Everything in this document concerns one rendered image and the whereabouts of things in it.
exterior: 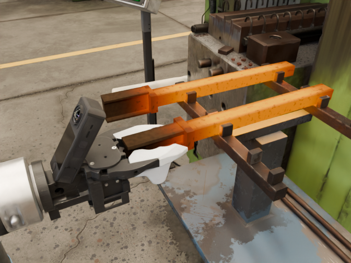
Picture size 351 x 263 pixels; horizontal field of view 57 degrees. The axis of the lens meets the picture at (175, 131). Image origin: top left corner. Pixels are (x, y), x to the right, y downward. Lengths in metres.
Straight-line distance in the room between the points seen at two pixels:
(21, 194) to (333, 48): 0.77
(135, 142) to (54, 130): 1.95
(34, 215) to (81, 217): 1.29
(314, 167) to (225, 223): 0.43
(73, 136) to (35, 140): 1.92
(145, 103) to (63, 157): 0.22
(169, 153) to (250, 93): 0.48
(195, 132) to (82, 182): 0.18
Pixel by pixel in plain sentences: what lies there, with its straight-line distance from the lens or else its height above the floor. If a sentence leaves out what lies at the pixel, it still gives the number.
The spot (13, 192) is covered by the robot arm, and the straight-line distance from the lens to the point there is 0.44.
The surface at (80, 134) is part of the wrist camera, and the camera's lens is 0.41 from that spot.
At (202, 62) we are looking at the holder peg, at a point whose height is 0.88.
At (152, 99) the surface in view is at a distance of 0.58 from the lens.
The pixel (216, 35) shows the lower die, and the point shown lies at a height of 0.93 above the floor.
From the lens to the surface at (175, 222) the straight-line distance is 1.65.
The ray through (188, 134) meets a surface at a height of 1.00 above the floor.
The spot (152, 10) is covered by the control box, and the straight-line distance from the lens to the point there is 1.35.
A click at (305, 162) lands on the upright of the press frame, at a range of 1.08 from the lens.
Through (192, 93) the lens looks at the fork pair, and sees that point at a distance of 0.60.
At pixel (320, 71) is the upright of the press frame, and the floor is 0.91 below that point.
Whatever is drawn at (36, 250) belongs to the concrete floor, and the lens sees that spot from 1.68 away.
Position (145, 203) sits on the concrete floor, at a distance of 1.74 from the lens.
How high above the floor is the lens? 1.27
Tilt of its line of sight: 35 degrees down
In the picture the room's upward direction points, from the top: straight up
